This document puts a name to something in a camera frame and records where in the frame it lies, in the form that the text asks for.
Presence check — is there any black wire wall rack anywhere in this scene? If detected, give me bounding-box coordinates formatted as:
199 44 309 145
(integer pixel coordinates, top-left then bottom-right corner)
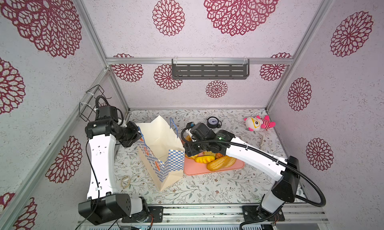
78 85 111 122

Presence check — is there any blue checkered paper bag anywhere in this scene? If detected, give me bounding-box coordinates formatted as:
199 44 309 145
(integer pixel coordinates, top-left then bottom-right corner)
137 116 185 192

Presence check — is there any round yellow tart bread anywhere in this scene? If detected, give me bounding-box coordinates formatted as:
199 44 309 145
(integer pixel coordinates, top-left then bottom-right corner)
185 154 199 160

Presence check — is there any pink plastic tray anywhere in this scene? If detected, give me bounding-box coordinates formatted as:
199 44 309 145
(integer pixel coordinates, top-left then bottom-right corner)
184 151 245 176

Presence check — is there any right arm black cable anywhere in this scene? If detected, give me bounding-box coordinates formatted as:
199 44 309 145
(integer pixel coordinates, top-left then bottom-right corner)
180 122 327 230

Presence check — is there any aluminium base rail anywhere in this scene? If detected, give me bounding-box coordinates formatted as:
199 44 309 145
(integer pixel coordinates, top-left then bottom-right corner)
81 203 331 230

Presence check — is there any yellow twisted bread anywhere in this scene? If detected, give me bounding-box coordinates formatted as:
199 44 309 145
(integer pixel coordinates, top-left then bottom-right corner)
195 155 216 164

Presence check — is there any grey wall shelf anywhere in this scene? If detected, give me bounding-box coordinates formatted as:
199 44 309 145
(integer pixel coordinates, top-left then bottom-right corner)
171 59 250 80

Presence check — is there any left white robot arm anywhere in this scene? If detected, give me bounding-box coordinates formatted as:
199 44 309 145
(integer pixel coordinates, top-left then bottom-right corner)
78 119 150 226

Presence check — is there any beige rubber band loop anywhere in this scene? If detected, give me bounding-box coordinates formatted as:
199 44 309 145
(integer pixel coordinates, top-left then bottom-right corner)
120 176 131 190

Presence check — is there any brown croissant bread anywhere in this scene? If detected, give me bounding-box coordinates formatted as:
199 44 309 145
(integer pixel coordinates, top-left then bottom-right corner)
215 153 224 159

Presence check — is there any pink white plush toy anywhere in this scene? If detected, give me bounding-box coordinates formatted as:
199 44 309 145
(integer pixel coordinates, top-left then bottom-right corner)
244 116 276 132

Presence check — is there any long baguette bread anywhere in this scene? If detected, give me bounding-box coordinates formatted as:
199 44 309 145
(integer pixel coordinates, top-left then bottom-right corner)
207 156 237 172

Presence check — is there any black alarm clock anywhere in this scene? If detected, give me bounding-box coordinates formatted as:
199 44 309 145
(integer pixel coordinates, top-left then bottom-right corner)
207 117 222 129

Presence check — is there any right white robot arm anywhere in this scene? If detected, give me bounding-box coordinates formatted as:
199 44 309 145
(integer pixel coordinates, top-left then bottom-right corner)
181 122 299 214

